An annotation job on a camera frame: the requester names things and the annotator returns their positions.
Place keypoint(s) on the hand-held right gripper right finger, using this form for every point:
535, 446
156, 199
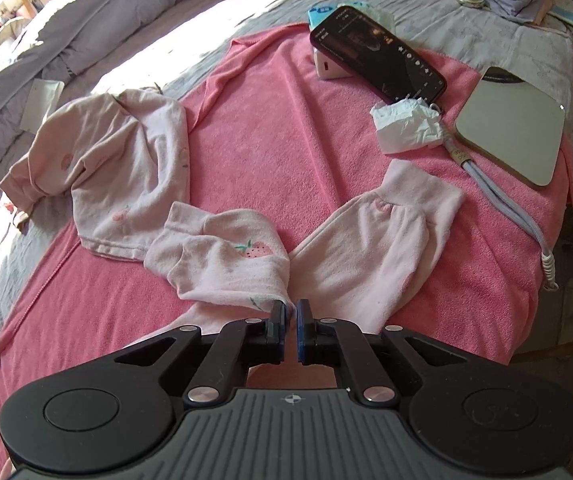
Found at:
302, 332

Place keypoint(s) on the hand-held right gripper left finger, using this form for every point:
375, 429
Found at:
281, 332

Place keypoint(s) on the pink strawberry print pants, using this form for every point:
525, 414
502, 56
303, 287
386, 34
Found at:
356, 260

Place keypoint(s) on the pink strawberry print top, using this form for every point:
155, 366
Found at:
106, 175

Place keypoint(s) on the pink terry blanket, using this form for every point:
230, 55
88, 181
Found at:
291, 135

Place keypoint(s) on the crumpled white tissue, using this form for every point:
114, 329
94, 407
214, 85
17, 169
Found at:
406, 125

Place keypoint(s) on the white power bank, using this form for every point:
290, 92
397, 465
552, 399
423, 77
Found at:
329, 67

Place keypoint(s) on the black smartphone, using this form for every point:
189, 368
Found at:
381, 55

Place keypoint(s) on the rounded square mirror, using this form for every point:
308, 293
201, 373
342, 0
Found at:
509, 125

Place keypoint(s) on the teal tissue packet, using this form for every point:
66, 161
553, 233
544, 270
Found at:
321, 14

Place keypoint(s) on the white paper sheet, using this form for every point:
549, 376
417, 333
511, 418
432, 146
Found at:
41, 102

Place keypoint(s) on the lilac floral duvet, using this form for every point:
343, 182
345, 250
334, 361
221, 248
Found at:
91, 5

